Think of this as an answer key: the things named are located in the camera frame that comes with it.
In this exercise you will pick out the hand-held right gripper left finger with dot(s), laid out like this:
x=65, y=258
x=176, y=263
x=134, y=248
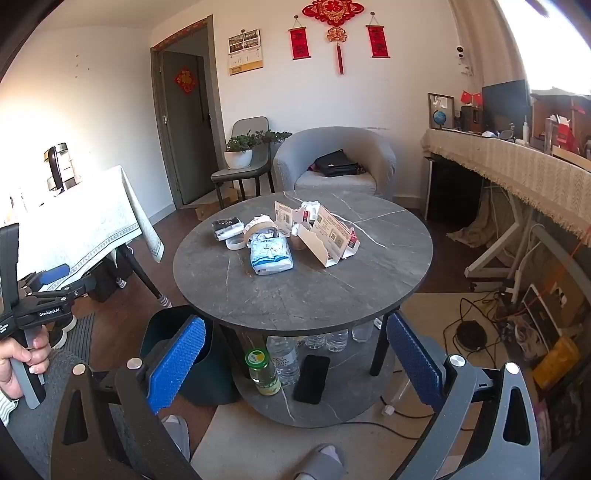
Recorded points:
x=178, y=364

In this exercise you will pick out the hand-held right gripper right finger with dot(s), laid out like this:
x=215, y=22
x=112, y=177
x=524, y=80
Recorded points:
x=415, y=364

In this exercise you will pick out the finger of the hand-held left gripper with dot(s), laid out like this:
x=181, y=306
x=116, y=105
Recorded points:
x=53, y=274
x=81, y=286

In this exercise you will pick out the dark teal trash bin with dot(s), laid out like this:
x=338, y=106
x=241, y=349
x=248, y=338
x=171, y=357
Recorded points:
x=207, y=374

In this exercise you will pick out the small white tape roll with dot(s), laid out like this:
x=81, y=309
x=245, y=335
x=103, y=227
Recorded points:
x=234, y=243

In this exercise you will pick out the blue white tissue pack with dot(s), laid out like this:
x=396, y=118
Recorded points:
x=271, y=256

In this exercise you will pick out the black and white packet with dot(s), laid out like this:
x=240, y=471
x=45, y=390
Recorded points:
x=226, y=229

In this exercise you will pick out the brown tape roll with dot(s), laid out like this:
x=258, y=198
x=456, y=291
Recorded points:
x=259, y=230

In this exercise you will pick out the small white printed carton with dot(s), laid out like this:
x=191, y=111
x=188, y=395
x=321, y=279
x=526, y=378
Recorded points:
x=286, y=214

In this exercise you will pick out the white paper ball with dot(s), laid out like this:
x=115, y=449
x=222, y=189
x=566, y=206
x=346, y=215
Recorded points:
x=310, y=210

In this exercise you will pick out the person's left hand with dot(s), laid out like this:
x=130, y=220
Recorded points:
x=14, y=369

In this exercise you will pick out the black storage box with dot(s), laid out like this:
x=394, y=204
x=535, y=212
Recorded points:
x=104, y=281

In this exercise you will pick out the black and white shoe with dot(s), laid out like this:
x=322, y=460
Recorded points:
x=62, y=333

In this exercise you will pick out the clear glass cup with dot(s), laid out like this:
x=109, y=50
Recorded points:
x=362, y=332

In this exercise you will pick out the black round floor device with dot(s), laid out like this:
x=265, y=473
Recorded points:
x=472, y=336

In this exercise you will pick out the table with white tablecloth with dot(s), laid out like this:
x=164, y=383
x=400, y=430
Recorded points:
x=83, y=217

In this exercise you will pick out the grey slipper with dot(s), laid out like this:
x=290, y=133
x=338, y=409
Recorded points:
x=178, y=434
x=323, y=464

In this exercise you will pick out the clear plastic water bottle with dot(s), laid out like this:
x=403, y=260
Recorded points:
x=337, y=340
x=315, y=341

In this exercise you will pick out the green cap glass jar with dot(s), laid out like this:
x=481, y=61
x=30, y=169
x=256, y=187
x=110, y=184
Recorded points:
x=262, y=371

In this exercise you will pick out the black smartphone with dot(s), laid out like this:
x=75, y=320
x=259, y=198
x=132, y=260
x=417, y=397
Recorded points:
x=311, y=379

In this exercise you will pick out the large clear water bottle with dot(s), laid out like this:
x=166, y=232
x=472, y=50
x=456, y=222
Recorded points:
x=284, y=360

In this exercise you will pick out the round grey marble table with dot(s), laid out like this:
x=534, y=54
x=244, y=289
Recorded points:
x=323, y=295

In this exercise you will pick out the yellow bag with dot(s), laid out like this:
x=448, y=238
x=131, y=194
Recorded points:
x=556, y=364

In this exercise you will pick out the flat cardboard box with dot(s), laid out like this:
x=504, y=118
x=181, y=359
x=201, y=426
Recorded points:
x=207, y=211

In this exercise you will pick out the grey door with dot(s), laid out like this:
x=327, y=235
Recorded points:
x=189, y=129

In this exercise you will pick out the potted green plant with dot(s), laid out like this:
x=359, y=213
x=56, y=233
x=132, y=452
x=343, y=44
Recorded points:
x=240, y=154

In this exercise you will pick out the black bag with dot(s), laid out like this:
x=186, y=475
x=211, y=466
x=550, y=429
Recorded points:
x=334, y=164

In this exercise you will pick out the desk with beige cloth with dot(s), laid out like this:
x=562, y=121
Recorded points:
x=508, y=166

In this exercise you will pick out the grey dining chair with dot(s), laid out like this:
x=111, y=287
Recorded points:
x=244, y=134

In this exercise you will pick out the red door decoration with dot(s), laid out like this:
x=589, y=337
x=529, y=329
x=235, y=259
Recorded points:
x=185, y=81

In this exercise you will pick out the grey armchair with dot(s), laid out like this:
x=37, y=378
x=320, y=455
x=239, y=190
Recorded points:
x=295, y=161

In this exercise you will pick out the small blue globe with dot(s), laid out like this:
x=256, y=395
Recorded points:
x=439, y=117

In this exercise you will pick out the dark brown speaker box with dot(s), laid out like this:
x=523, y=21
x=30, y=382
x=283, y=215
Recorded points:
x=471, y=119

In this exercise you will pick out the white plastic bottle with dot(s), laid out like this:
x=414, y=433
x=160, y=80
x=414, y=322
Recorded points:
x=525, y=129

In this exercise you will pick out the small red flags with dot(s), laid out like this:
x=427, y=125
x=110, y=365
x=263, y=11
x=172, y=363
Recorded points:
x=472, y=97

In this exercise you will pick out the black monitor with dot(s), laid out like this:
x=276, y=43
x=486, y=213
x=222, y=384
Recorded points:
x=505, y=106

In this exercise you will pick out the cardboard box with clutter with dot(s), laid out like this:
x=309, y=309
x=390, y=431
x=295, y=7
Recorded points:
x=561, y=115

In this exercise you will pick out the red hanging scroll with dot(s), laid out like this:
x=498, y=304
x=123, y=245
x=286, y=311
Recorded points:
x=377, y=40
x=300, y=44

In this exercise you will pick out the wooden picture frame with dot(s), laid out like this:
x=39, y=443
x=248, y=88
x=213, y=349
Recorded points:
x=449, y=104

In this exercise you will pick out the wall calendar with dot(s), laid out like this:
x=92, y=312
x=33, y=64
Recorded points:
x=245, y=51

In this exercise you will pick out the white security camera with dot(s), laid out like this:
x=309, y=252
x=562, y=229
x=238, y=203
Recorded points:
x=460, y=52

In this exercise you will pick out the red knot wall ornament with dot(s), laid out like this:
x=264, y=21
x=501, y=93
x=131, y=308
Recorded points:
x=333, y=16

